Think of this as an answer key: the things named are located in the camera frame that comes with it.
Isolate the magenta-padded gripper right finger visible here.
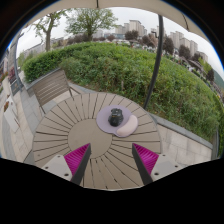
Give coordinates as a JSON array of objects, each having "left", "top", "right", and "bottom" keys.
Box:
[{"left": 131, "top": 143, "right": 184, "bottom": 187}]

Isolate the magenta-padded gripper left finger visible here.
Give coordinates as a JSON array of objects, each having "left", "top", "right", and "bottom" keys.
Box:
[{"left": 41, "top": 143, "right": 92, "bottom": 186}]

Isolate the black computer mouse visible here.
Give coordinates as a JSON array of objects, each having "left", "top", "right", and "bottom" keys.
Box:
[{"left": 107, "top": 107, "right": 125, "bottom": 128}]

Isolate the purple mouse pad with wrist rest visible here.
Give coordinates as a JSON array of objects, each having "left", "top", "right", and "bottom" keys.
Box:
[{"left": 95, "top": 104, "right": 139, "bottom": 138}]

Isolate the slatted wooden chair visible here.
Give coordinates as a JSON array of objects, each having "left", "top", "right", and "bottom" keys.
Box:
[{"left": 31, "top": 68, "right": 83, "bottom": 116}]

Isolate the dark curved parasol pole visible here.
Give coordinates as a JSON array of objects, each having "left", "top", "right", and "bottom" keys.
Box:
[{"left": 143, "top": 14, "right": 165, "bottom": 111}]

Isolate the thin-trunked leaning tree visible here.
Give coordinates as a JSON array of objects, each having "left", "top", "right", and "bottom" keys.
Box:
[{"left": 33, "top": 9, "right": 68, "bottom": 53}]

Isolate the group of apartment buildings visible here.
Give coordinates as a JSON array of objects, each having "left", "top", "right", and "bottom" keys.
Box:
[{"left": 114, "top": 19, "right": 209, "bottom": 64}]

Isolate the round-crowned green tree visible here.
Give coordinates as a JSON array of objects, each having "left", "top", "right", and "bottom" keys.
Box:
[{"left": 64, "top": 7, "right": 118, "bottom": 43}]

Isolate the beige parasol canopy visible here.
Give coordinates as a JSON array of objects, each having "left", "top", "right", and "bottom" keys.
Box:
[{"left": 23, "top": 0, "right": 209, "bottom": 43}]

